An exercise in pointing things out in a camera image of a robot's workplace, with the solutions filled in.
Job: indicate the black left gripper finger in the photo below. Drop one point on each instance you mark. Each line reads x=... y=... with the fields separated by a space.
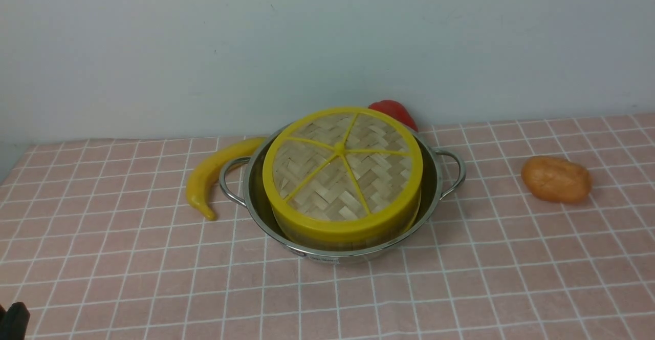
x=14 y=322

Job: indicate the woven bamboo steamer lid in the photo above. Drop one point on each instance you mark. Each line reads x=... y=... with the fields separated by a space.
x=356 y=156

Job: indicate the stainless steel pot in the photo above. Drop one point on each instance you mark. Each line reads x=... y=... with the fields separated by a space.
x=260 y=209

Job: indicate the pink checked tablecloth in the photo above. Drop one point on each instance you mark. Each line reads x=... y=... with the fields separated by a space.
x=98 y=241

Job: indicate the yellow banana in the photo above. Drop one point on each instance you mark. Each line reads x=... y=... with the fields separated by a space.
x=206 y=174

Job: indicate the red bell pepper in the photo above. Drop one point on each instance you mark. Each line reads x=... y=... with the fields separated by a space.
x=395 y=110

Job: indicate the brown potato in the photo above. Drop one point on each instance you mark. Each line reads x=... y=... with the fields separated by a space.
x=557 y=180

